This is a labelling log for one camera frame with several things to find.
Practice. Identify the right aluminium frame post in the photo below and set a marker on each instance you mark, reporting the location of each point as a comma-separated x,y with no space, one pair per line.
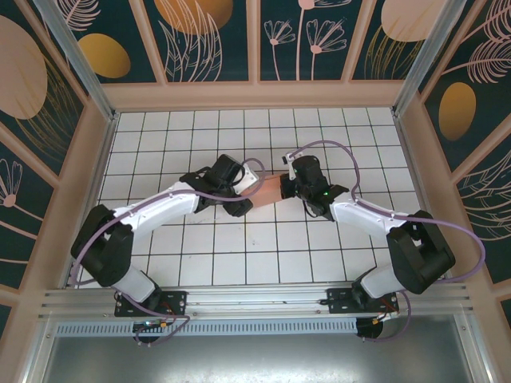
427,52

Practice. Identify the dark panel with pink flowers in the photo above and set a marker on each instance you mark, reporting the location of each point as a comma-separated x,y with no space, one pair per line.
287,68

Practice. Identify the metal sheet panel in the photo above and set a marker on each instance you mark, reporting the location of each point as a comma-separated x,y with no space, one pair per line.
255,359

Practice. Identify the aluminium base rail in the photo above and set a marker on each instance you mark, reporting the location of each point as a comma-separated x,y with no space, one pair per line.
255,297

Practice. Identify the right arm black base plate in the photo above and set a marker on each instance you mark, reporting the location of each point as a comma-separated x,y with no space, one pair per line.
339,301

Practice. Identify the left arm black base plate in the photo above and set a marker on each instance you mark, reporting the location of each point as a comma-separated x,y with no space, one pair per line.
175,303

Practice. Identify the dark panel with orange oval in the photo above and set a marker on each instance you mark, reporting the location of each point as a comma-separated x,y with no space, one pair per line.
105,56

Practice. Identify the dark panel single pink flower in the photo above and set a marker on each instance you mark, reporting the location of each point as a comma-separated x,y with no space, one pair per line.
20,223

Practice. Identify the aluminium frame post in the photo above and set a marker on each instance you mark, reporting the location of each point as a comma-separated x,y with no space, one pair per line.
427,52
80,68

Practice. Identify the dark panel large pink oval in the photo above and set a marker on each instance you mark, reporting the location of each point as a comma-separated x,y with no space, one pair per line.
24,80

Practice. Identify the pink paper box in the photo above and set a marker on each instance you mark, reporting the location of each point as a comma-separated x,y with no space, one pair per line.
267,191

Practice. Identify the dark panel orange circle leaves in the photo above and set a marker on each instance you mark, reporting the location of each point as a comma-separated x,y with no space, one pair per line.
191,40

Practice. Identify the dark panel pink fern leaves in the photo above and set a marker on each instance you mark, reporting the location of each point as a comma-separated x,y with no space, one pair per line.
491,215

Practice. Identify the dark panel pink circle gold lines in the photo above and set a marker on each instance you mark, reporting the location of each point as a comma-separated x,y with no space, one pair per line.
379,60

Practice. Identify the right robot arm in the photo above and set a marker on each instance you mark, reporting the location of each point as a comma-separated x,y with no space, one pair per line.
359,209

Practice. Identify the dark panel orange oval fern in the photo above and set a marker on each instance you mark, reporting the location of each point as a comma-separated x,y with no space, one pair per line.
471,99

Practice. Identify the left aluminium frame post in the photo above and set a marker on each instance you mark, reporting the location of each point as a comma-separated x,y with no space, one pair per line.
80,68

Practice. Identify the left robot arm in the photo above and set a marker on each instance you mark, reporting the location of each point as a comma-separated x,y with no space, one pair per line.
159,205

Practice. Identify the small green circuit board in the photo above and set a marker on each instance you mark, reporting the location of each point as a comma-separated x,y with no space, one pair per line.
153,325

